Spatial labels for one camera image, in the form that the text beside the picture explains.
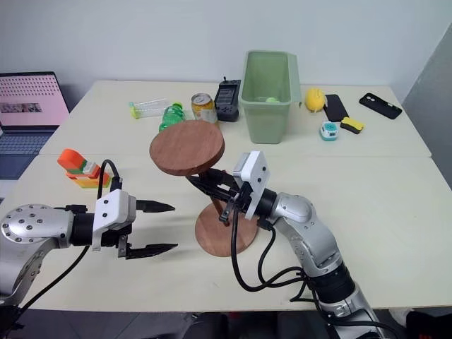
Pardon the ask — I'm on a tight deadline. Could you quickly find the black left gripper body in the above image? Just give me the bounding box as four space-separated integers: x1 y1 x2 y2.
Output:
100 222 134 261

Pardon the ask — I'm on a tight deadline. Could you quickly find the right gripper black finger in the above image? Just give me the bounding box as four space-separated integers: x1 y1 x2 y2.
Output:
206 168 235 185
186 174 231 205

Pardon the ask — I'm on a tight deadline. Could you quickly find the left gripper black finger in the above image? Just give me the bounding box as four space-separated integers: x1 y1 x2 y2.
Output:
125 243 179 261
136 199 176 214

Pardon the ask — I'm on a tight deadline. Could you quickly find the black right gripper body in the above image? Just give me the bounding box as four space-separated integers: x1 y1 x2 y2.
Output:
210 177 252 226

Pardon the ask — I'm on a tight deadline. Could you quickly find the wooden pole with round top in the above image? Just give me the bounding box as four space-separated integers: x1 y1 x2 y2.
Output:
148 119 230 227

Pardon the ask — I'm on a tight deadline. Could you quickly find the round wooden base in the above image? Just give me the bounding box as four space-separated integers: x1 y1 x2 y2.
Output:
194 203 261 257

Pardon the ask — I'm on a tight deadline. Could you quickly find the yellow drink can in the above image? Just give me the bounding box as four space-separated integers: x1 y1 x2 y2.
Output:
191 93 220 125

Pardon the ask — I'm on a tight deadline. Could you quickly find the green plastic bin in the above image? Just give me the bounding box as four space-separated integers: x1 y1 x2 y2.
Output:
239 50 303 145

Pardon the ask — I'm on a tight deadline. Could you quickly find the black handheld device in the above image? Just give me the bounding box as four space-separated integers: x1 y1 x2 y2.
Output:
214 76 242 123

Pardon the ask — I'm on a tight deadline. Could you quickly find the green plastic bottle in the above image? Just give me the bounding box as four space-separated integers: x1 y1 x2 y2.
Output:
158 102 186 133

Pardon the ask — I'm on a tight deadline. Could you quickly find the orange green toy block stack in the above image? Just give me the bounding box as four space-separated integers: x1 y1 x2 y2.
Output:
57 148 112 190

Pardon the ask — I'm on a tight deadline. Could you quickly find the clear tube with green cap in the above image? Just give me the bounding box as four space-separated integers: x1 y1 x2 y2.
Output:
128 97 171 120

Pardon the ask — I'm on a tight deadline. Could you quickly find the teal and white timer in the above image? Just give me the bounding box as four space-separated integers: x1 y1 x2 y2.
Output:
319 121 340 143

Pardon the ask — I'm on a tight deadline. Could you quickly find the yellow lemon toy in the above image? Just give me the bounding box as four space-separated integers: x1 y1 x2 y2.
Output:
304 87 326 114

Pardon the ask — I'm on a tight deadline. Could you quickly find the black notebook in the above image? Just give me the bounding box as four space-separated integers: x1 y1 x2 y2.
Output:
323 93 351 123

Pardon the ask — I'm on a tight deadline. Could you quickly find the yellow and black sponge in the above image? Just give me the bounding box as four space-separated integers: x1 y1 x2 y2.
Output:
339 117 366 136

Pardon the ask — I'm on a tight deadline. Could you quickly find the grey laptop with pink screen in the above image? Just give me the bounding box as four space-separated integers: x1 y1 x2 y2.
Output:
0 71 71 182

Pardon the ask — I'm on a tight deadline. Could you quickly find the black phone case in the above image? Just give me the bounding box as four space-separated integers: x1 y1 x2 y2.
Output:
358 93 404 121

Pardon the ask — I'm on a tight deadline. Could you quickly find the black and red object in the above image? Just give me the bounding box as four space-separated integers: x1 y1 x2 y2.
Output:
405 307 452 339

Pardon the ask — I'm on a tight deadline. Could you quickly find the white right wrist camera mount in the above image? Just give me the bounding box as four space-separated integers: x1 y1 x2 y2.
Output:
232 150 273 220

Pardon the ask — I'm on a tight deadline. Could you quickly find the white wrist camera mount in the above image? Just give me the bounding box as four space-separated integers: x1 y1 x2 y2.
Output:
92 189 137 251
232 150 273 220

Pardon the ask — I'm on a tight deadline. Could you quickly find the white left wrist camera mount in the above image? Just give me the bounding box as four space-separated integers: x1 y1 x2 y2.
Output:
92 189 137 251

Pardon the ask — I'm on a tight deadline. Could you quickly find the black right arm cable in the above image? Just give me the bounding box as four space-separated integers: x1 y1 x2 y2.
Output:
256 220 319 287
229 203 319 292

